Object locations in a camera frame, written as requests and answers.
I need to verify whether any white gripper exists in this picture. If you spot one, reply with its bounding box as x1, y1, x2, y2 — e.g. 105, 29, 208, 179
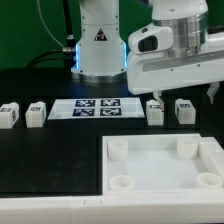
127, 24, 224, 109

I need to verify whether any white square tabletop tray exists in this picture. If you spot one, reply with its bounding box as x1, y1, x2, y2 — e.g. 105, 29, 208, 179
102, 134, 224, 194

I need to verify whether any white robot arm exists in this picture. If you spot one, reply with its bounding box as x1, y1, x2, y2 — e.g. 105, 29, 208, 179
72, 0, 224, 99

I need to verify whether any white right wall fixture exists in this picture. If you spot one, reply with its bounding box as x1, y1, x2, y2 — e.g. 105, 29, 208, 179
199, 137, 224, 178

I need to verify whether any white wall fixture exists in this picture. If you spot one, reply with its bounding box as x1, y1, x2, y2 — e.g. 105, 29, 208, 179
0, 191, 224, 224
199, 137, 224, 178

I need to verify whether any white marker base plate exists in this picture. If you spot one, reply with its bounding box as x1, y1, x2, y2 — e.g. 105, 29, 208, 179
48, 97, 145, 120

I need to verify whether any black cable with connector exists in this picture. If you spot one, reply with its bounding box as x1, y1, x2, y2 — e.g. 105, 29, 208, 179
27, 0, 78, 70

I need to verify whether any white front wall fixture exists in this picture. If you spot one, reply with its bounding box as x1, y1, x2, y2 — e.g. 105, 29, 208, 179
0, 191, 224, 224

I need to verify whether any white thin cable left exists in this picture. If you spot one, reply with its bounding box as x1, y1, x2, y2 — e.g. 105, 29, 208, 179
36, 0, 66, 50

